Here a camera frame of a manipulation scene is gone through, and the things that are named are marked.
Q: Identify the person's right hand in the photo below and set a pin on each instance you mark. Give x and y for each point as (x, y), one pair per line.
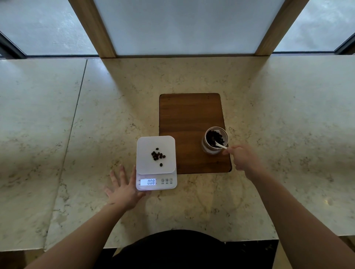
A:
(245, 159)

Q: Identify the person's left hand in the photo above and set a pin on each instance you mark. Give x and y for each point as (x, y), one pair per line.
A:
(123, 194)

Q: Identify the person's left little finger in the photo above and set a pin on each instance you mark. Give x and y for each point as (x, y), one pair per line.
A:
(108, 191)

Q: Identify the person's left middle finger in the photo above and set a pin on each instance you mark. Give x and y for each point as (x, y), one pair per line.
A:
(123, 174)

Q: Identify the person's right fingers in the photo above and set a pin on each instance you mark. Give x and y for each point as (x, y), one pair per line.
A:
(234, 155)

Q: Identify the person's left thumb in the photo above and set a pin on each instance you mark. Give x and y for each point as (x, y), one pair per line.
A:
(141, 194)

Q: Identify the small white spoon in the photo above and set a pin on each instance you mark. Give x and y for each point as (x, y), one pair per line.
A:
(219, 144)

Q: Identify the white digital kitchen scale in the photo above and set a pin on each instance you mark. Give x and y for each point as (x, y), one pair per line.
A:
(155, 173)

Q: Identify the person's left forearm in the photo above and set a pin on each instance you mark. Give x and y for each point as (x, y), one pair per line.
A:
(83, 238)

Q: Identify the person's right forearm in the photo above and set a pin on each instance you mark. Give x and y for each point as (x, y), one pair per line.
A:
(294, 219)

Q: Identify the coffee beans filling jar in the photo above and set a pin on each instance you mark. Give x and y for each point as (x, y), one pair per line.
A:
(213, 136)

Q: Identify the clear glass jar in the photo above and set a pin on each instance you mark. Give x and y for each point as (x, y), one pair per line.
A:
(206, 148)

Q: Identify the pile of loose coffee beans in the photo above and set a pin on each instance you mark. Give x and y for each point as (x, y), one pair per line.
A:
(157, 155)

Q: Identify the dark wooden board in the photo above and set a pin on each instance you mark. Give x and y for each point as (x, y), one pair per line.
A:
(188, 119)

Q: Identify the person's black garment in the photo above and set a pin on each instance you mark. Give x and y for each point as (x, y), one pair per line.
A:
(172, 249)

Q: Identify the white frosted panel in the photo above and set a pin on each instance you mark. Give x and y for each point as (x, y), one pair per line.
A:
(188, 26)

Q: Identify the light wooden post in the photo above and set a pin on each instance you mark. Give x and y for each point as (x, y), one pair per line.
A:
(93, 27)
(280, 27)

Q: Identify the dark metal window frame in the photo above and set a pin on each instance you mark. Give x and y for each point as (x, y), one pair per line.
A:
(11, 47)
(345, 44)

